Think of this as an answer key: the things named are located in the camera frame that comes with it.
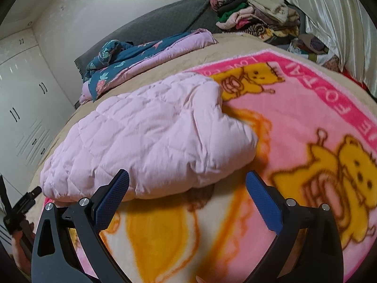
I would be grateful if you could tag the pile of folded clothes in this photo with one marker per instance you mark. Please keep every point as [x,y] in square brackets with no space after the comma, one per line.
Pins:
[259,20]

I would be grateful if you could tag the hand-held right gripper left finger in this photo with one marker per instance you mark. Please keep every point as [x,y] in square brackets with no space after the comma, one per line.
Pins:
[113,200]

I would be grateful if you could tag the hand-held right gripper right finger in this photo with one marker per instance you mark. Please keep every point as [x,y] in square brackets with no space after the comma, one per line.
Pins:
[263,203]

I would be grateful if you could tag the white satin curtain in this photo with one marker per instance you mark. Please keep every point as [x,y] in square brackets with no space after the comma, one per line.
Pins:
[338,20]

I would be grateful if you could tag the white wardrobe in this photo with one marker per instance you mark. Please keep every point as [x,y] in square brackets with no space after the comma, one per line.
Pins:
[29,94]

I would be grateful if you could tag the grey headboard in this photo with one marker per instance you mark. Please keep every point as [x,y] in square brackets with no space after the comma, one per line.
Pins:
[165,17]

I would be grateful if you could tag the pink printed blanket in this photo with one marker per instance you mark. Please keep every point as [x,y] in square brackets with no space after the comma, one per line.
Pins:
[294,129]

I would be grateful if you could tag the pink quilted jacket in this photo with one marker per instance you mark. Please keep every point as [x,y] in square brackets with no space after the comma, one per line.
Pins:
[147,141]

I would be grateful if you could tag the teal floral quilt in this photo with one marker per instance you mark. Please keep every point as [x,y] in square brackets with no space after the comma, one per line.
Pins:
[138,53]

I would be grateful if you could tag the person's left hand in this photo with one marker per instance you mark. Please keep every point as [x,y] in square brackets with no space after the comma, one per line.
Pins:
[20,253]

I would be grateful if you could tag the red cloth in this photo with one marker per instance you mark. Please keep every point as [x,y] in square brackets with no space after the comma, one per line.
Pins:
[353,78]

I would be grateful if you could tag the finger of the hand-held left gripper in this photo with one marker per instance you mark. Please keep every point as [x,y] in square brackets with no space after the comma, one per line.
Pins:
[29,199]

